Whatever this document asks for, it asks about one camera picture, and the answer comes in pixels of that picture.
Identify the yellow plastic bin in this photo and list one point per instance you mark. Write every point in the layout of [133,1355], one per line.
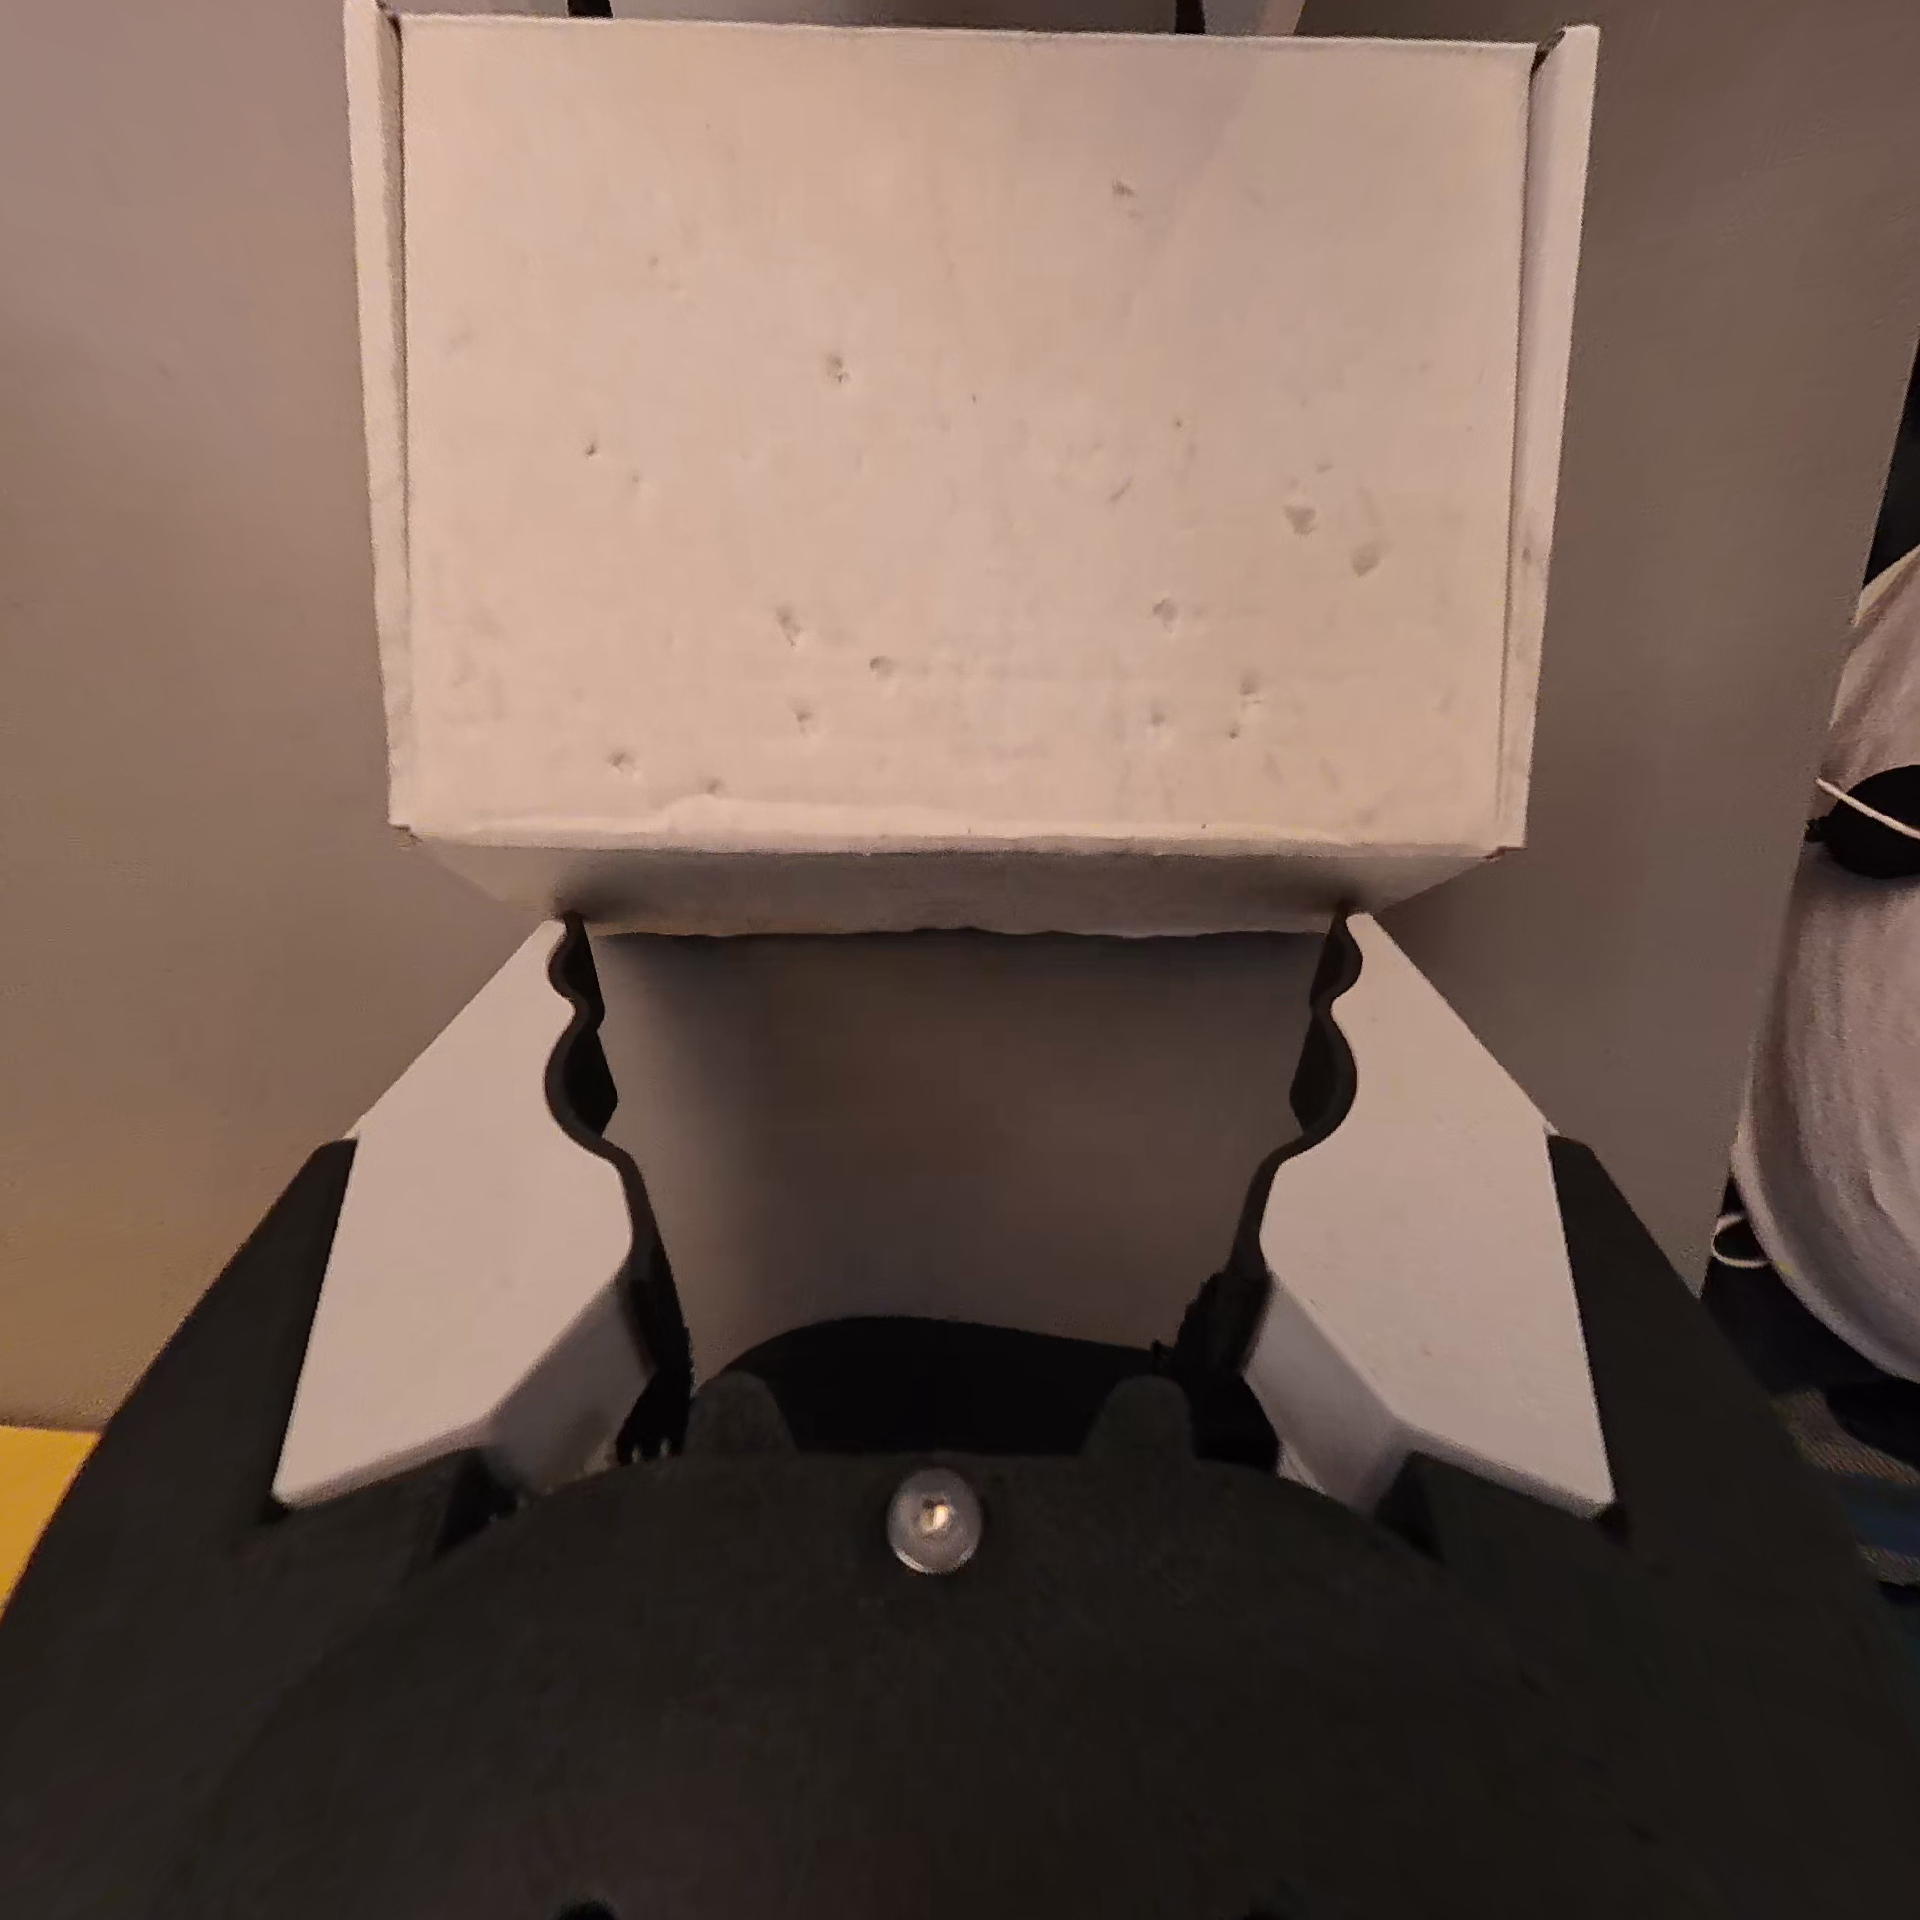
[36,1501]

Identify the person's white clothing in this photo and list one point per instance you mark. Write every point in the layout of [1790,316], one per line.
[1844,1126]

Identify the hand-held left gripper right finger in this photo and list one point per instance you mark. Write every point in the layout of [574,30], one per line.
[1425,1276]

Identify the white cardboard box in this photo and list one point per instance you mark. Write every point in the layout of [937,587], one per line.
[960,451]

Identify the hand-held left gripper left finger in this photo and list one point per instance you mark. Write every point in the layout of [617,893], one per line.
[464,1276]

